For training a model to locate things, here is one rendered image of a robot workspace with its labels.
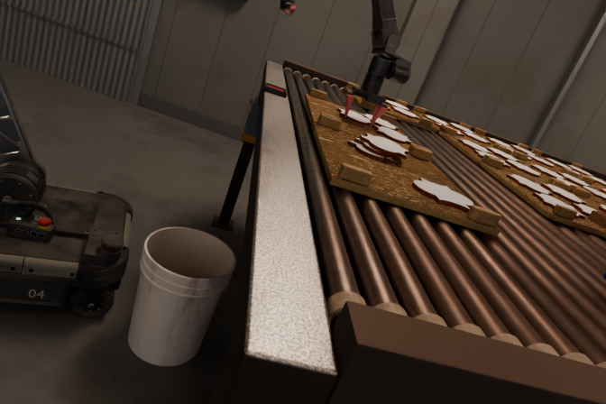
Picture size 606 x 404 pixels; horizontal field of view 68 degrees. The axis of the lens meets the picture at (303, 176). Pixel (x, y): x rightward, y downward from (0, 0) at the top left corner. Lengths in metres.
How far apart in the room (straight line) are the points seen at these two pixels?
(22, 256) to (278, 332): 1.27
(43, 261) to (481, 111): 3.48
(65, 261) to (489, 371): 1.36
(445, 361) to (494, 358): 0.06
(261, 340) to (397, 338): 0.12
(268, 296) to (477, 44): 3.73
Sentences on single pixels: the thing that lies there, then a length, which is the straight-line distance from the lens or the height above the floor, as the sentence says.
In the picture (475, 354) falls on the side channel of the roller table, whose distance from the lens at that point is 0.47.
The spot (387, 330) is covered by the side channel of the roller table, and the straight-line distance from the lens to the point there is 0.42.
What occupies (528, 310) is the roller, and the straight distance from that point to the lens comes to 0.72.
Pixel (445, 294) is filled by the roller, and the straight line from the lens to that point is 0.62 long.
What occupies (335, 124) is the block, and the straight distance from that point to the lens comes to 1.18.
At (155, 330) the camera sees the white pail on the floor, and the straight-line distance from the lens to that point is 1.56.
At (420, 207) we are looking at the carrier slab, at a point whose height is 0.93.
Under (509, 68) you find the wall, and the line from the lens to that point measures 4.18.
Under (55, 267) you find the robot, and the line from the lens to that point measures 1.60.
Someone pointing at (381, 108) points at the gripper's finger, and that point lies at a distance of 1.39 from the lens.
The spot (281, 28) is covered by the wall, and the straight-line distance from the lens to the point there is 3.87.
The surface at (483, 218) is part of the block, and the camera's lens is 0.92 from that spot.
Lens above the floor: 1.17
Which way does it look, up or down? 18 degrees down
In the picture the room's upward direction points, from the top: 21 degrees clockwise
